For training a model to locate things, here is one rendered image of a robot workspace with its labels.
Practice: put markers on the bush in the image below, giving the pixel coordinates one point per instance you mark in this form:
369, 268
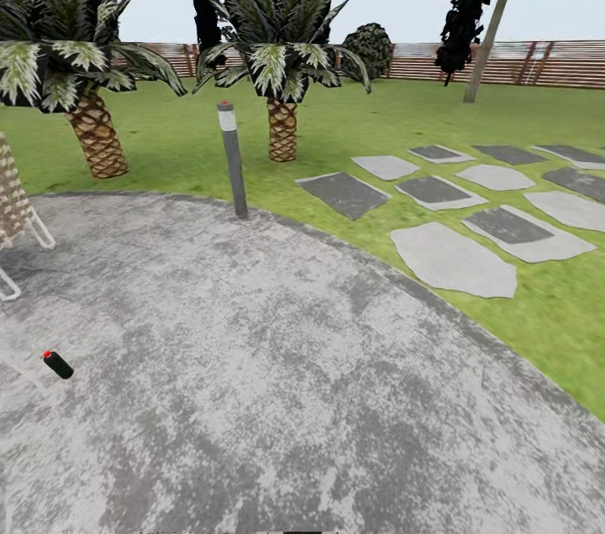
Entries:
55, 56
372, 44
279, 44

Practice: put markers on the insectifuge atomizer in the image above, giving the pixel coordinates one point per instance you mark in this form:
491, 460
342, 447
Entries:
54, 361

